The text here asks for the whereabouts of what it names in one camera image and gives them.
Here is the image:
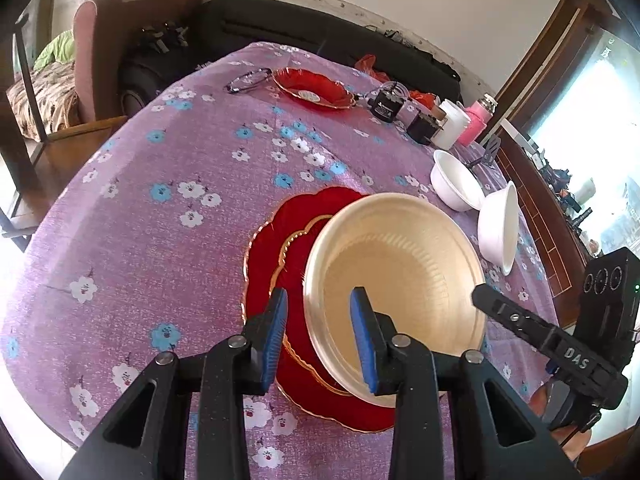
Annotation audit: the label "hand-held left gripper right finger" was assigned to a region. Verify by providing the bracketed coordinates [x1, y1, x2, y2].
[349, 286, 583, 480]

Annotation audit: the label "brown patterned blanket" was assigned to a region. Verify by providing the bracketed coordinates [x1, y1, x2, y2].
[5, 62, 83, 143]

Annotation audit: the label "black slotted spatula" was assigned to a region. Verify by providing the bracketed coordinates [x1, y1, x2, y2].
[466, 135, 503, 168]

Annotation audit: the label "medium red glass plate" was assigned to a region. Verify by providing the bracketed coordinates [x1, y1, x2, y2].
[270, 214, 353, 397]

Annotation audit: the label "person's right hand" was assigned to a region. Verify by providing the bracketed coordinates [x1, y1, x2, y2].
[530, 382, 594, 467]

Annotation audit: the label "small red plate with sticker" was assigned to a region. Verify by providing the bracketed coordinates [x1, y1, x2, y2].
[272, 67, 357, 110]

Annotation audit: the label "white plastic jar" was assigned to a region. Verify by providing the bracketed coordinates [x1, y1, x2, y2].
[434, 99, 473, 151]

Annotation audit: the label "red plastic bag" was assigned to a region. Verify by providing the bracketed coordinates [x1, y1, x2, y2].
[355, 54, 388, 81]

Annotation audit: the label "green cloth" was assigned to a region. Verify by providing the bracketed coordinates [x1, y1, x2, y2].
[32, 30, 76, 71]

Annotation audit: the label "pile of dark tools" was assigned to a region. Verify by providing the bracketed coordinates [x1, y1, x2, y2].
[537, 157, 601, 256]

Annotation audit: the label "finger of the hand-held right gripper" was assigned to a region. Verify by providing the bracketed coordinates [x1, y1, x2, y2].
[471, 283, 569, 362]

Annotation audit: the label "black ink bottle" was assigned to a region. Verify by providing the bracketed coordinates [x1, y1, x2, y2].
[369, 81, 407, 123]

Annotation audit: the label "dark wooden chair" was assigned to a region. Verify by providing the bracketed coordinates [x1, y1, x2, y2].
[0, 12, 128, 253]

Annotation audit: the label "brown armchair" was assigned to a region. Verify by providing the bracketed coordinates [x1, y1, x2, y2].
[72, 0, 208, 126]

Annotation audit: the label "white bowl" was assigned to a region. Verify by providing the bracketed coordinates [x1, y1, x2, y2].
[430, 150, 485, 212]
[476, 181, 520, 277]

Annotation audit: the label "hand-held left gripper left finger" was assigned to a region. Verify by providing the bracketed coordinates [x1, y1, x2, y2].
[60, 287, 290, 480]

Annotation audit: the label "black bag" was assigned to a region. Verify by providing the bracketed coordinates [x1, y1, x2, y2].
[117, 20, 196, 111]

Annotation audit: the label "black eyeglasses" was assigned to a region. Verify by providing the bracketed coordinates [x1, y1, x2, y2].
[225, 67, 273, 95]

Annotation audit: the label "wooden window frame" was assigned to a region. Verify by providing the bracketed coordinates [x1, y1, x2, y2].
[482, 0, 640, 311]

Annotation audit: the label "pink bottle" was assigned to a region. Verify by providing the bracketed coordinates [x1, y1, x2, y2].
[459, 94, 498, 147]

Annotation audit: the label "gold bowl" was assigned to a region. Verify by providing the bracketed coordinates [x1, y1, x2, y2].
[303, 192, 487, 407]

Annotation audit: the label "black sofa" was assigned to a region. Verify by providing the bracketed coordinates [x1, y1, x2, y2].
[192, 0, 463, 106]

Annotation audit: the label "large red glass plate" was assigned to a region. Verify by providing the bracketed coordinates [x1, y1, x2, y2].
[243, 186, 398, 433]

